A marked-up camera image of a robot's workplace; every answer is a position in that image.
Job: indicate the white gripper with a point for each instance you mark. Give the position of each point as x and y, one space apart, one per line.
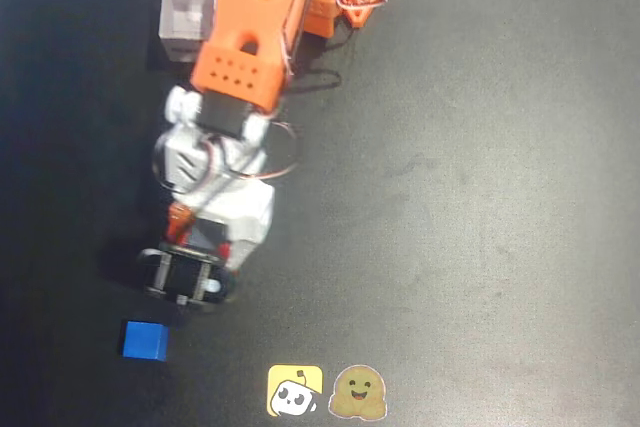
181 278

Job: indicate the orange and white robot arm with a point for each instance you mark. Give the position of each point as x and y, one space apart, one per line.
240 12

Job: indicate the blue cube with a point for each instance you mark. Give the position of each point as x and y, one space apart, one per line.
145 342

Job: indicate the yellow robot sticker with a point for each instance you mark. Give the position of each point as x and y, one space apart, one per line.
295 391

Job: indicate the hugging face emoji sticker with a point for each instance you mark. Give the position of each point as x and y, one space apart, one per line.
357 392

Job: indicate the clear plastic box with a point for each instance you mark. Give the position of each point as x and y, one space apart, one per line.
187 7

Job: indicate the black table mat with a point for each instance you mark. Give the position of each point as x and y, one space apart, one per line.
475 197

